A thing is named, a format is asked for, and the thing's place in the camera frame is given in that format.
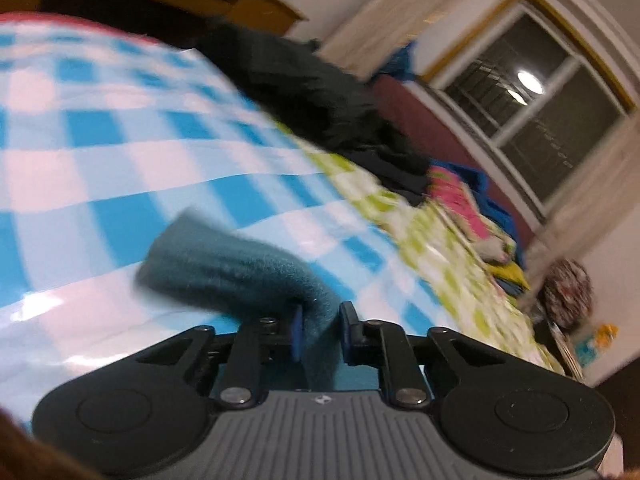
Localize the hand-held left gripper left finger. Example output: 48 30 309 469
135 305 306 407

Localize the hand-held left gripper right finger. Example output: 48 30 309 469
339 301 507 408

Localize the teal fleece garment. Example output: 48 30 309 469
134 207 382 394

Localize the green checked bed sheet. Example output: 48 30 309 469
295 144 587 382

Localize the yellow cloth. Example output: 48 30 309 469
486 259 532 292

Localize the pink floral quilt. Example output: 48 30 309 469
426 165 517 262

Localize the pile of colourful bedding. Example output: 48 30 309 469
440 160 527 268

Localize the dark side table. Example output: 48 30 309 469
531 317 587 382

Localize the floral cloth bundle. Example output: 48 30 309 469
541 258 594 332

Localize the maroon bed headboard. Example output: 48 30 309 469
369 72 547 243

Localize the black jacket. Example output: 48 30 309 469
192 24 434 207

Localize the yellow blue bottle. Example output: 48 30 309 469
581 323 619 361

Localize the blue checked bed sheet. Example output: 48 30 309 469
0 21 453 413

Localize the beige curtain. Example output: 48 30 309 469
517 110 640 313
322 0 528 81

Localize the blue patterned bag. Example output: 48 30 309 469
379 41 419 82

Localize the barred window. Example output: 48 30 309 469
429 0 640 213

